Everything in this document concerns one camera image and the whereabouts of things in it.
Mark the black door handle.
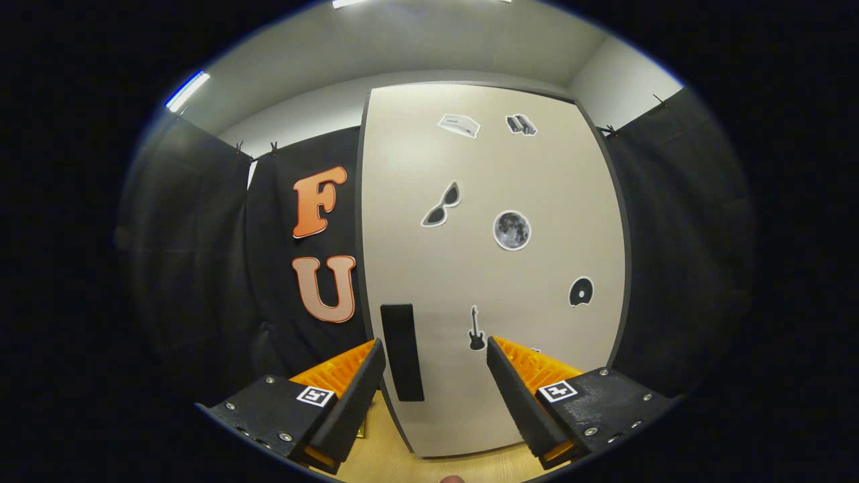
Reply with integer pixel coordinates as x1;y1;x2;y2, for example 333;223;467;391
380;303;425;403

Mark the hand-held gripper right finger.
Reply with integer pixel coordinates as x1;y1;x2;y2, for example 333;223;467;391
486;335;678;470

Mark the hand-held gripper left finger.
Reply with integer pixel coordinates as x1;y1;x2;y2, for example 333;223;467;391
198;338;387;470

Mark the long ceiling light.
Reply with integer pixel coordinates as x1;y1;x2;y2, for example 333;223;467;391
332;0;514;9

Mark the dark grey shoe cabinet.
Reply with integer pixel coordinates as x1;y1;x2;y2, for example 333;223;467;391
354;79;633;460

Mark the short ceiling light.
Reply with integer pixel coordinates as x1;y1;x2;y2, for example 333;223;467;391
166;70;211;113

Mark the black backdrop cloth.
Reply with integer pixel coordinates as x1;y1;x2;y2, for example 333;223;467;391
117;87;756;403

